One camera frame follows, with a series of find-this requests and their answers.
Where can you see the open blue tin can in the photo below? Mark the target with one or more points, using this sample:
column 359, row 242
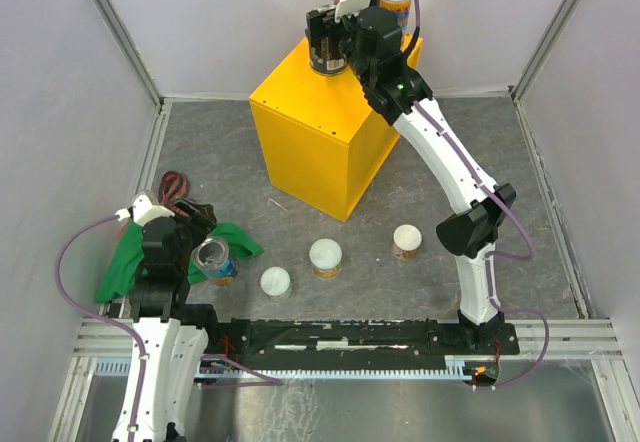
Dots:
column 212, row 261

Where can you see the yellow can white lid middle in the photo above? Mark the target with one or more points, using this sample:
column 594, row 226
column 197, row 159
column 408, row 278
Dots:
column 325, row 256

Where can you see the yellow wooden cabinet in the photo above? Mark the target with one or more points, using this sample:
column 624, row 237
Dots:
column 321, row 141

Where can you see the blue soup can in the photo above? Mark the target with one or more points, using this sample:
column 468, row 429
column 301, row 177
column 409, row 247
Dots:
column 327, row 64

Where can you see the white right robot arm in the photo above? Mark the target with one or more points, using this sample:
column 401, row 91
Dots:
column 479, row 205

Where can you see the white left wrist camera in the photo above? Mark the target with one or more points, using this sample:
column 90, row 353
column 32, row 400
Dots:
column 144, row 208

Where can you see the small can white lid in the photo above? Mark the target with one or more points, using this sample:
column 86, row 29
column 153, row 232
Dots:
column 406, row 241

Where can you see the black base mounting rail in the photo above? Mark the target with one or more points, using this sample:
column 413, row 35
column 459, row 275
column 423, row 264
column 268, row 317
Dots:
column 377, row 345

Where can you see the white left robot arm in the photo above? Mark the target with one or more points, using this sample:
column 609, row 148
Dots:
column 169, row 334

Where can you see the light blue cable duct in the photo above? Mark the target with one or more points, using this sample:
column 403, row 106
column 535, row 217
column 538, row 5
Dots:
column 454, row 370

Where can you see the small jar white lid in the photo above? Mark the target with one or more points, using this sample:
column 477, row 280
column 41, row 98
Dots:
column 276, row 283

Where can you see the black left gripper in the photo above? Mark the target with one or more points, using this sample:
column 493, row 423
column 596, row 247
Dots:
column 201, row 213

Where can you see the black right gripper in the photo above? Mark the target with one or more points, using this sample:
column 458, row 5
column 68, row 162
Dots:
column 323, row 25

